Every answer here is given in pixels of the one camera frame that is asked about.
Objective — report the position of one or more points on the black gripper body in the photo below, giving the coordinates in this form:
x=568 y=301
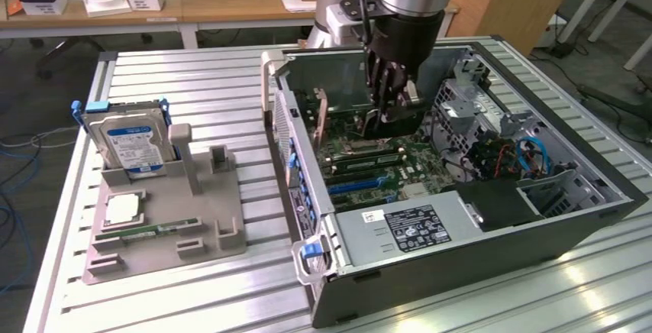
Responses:
x=407 y=39

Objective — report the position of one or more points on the graphics card with metal bracket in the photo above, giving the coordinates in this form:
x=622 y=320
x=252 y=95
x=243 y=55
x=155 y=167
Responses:
x=322 y=119

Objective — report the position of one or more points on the black RAM slots bank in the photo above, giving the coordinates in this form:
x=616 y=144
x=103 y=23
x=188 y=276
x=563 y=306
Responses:
x=347 y=113

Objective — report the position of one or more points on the metal drive cage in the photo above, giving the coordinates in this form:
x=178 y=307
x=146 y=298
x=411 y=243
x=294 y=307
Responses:
x=468 y=119

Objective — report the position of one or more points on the CPU socket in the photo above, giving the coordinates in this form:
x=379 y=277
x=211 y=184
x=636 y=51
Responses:
x=356 y=146

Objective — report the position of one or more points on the black RAM stick with label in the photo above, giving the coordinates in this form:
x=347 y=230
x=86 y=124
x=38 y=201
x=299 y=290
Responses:
x=367 y=160

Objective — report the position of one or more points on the green motherboard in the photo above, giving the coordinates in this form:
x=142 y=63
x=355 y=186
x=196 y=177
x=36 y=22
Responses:
x=423 y=169

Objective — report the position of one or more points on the wooden cabinet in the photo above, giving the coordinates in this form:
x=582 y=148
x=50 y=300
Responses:
x=510 y=4

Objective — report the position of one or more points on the wooden desk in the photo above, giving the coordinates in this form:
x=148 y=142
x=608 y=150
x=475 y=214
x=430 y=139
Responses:
x=270 y=15

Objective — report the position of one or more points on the blue card retainer strip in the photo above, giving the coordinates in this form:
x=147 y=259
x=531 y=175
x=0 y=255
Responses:
x=292 y=161

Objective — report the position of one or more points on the black power adapter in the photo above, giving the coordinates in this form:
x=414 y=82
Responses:
x=558 y=50

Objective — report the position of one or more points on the black plastic cover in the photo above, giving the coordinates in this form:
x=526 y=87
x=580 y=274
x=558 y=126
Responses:
x=499 y=205

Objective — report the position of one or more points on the grey power supply unit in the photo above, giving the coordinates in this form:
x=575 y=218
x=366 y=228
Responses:
x=407 y=230

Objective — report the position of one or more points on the grey disk bay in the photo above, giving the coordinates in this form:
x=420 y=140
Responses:
x=555 y=191

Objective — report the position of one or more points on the black floor stand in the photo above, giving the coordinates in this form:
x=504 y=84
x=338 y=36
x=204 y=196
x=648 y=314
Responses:
x=616 y=100

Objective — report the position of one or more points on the blue case release tab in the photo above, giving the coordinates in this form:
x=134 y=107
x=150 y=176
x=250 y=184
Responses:
x=311 y=251

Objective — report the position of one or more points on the black open PC case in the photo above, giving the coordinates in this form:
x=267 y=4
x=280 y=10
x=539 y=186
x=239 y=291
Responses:
x=459 y=272

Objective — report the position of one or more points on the white round holder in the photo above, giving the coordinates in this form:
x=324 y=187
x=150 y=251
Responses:
x=106 y=1

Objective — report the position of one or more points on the grey parts rack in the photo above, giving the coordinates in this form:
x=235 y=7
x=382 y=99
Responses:
x=168 y=241

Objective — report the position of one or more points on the silver CPU chip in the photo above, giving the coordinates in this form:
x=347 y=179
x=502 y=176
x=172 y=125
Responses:
x=124 y=209

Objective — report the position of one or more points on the green RAM stick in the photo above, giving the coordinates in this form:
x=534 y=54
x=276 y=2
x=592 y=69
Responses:
x=143 y=230

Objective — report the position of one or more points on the black chair base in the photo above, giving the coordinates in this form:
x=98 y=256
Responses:
x=62 y=54

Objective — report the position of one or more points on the white box with black lid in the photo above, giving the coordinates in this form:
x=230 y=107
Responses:
x=40 y=4

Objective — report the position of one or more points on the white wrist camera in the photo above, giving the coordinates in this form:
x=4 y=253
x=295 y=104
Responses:
x=344 y=23

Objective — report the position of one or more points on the white table frame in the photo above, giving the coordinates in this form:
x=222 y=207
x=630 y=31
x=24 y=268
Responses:
x=612 y=8

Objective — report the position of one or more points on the hard disk with blue bracket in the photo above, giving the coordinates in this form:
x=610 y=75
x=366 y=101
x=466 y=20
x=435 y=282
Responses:
x=127 y=146

